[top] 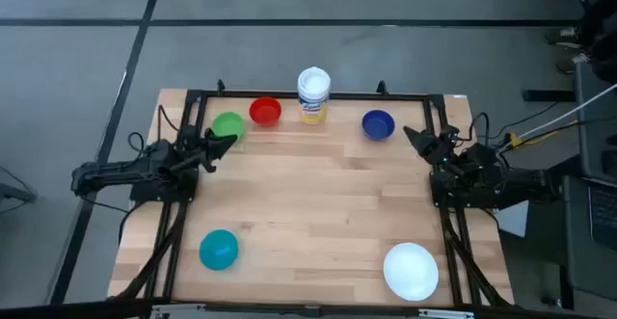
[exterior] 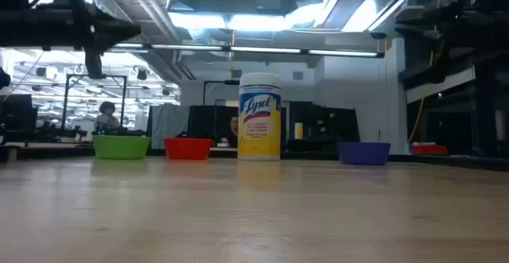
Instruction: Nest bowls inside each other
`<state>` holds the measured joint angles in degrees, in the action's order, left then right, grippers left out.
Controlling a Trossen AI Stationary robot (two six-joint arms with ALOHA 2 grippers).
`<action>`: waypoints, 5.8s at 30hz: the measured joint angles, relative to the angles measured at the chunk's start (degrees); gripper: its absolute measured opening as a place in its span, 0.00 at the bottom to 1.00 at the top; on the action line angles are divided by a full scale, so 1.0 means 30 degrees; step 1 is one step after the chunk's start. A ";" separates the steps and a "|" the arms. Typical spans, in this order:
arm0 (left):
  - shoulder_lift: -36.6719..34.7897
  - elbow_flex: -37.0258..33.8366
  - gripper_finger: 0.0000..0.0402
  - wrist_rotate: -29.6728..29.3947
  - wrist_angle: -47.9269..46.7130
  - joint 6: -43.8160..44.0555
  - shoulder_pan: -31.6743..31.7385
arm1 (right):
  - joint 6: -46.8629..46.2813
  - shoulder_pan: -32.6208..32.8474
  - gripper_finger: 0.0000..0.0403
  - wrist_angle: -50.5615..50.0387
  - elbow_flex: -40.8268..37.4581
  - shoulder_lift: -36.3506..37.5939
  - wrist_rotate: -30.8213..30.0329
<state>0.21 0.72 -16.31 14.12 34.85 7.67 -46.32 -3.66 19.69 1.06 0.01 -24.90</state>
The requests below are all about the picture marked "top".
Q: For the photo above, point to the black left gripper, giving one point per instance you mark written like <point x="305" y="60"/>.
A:
<point x="195" y="152"/>

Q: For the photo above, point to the person's shoe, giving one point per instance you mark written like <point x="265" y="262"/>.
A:
<point x="564" y="36"/>
<point x="572" y="62"/>

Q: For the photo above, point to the white paper sheet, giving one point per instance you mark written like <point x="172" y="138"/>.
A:
<point x="515" y="218"/>

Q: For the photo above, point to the grey stand foot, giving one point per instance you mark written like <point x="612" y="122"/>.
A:
<point x="14" y="194"/>

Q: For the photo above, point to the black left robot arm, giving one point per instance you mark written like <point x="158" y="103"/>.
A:
<point x="111" y="172"/>

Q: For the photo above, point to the white yellow wipes canister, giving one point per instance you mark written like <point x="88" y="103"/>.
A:
<point x="313" y="92"/>

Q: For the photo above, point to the green plastic bowl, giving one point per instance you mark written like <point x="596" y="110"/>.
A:
<point x="227" y="125"/>

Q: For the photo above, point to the person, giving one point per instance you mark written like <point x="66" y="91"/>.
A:
<point x="602" y="30"/>

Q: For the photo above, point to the large white bowl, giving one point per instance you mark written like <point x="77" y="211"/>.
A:
<point x="410" y="272"/>

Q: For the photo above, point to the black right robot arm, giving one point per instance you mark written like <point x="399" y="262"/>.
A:
<point x="501" y="179"/>

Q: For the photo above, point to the black floor bar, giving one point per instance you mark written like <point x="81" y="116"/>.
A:
<point x="548" y="95"/>

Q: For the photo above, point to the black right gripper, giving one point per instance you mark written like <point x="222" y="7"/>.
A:
<point x="441" y="148"/>

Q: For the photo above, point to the grey side desk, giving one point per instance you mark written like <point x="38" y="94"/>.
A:
<point x="590" y="213"/>

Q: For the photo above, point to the dark blue plastic bowl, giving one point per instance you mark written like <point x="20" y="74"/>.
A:
<point x="378" y="124"/>

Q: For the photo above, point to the red plastic bowl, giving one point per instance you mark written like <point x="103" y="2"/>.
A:
<point x="265" y="111"/>

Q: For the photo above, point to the teal plastic bowl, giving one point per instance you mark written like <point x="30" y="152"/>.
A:
<point x="219" y="250"/>

